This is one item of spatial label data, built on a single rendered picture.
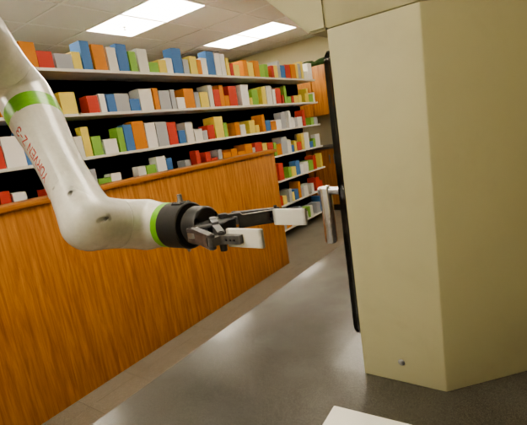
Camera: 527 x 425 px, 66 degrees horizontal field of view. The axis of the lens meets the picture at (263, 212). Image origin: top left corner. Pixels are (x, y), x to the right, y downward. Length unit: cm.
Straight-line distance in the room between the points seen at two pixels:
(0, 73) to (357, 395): 91
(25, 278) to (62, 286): 20
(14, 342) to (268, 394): 193
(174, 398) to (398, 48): 55
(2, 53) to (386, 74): 78
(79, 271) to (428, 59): 226
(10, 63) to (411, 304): 90
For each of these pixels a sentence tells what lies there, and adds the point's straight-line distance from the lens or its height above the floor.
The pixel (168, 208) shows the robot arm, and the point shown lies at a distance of 81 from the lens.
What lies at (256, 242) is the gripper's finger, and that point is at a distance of 62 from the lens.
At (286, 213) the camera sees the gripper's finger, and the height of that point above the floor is 115.
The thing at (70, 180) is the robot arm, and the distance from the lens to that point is 85.
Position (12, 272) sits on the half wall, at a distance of 237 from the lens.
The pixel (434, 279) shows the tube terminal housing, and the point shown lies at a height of 109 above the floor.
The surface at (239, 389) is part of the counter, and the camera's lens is 65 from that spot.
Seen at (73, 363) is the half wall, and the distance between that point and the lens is 262.
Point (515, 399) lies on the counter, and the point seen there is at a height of 94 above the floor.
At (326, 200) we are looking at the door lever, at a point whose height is 119.
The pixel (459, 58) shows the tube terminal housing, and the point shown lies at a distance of 53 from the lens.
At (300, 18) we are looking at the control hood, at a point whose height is 143.
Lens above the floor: 130
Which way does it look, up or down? 11 degrees down
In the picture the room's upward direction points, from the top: 9 degrees counter-clockwise
